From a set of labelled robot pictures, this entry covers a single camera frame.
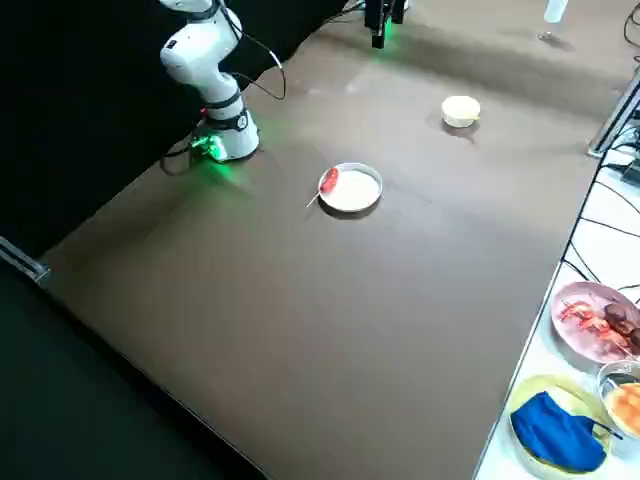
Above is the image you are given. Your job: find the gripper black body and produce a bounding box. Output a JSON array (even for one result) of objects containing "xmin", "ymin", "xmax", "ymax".
[{"xmin": 364, "ymin": 0, "xmax": 405, "ymax": 30}]

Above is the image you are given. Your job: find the white capped clear oil bottle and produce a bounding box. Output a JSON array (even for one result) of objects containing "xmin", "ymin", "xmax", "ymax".
[{"xmin": 537, "ymin": 0, "xmax": 570, "ymax": 41}]

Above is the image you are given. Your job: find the small white bowl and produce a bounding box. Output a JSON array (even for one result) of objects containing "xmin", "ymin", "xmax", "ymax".
[{"xmin": 440, "ymin": 95, "xmax": 482, "ymax": 129}]

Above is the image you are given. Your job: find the clear glass bowl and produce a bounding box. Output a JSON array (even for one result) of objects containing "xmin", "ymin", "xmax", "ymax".
[{"xmin": 597, "ymin": 360, "xmax": 640, "ymax": 439}]

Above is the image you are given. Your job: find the red sausage on skewer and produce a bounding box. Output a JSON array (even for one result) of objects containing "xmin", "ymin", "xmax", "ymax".
[{"xmin": 305, "ymin": 167, "xmax": 341, "ymax": 209}]

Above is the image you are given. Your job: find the white round plate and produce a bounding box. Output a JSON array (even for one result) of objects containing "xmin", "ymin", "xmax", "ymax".
[{"xmin": 318, "ymin": 161, "xmax": 385, "ymax": 214}]

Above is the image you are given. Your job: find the red shrimp skewer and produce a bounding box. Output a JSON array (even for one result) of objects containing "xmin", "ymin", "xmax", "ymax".
[{"xmin": 559, "ymin": 298, "xmax": 632, "ymax": 354}]

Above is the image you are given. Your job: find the pink plate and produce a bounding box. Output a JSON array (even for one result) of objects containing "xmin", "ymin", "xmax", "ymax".
[{"xmin": 549, "ymin": 280, "xmax": 640, "ymax": 364}]

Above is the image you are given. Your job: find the dark mushroom skewer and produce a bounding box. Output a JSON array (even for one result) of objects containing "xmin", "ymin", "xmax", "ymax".
[{"xmin": 602, "ymin": 302, "xmax": 640, "ymax": 350}]

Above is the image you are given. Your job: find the yellow plate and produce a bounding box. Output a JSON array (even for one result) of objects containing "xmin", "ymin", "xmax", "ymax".
[{"xmin": 508, "ymin": 374, "xmax": 614, "ymax": 480}]

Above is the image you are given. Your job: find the blue cloth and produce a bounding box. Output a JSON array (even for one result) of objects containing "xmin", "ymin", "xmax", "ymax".
[{"xmin": 509, "ymin": 391, "xmax": 625, "ymax": 471}]

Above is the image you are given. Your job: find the orange bread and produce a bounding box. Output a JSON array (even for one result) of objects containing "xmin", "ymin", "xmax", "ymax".
[{"xmin": 605, "ymin": 382, "xmax": 640, "ymax": 434}]

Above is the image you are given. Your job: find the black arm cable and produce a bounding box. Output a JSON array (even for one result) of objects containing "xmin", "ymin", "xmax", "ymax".
[{"xmin": 214, "ymin": 0, "xmax": 287, "ymax": 100}]

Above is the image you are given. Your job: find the black foot cable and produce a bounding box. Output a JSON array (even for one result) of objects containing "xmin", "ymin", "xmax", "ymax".
[{"xmin": 159, "ymin": 138, "xmax": 202, "ymax": 176}]

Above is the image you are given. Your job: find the aluminium frame post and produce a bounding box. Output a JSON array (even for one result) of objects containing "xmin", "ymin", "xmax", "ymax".
[{"xmin": 587, "ymin": 74, "xmax": 640, "ymax": 159}]

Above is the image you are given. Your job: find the aluminium corner rail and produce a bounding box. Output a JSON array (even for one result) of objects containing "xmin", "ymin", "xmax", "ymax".
[{"xmin": 0, "ymin": 234, "xmax": 51, "ymax": 286}]

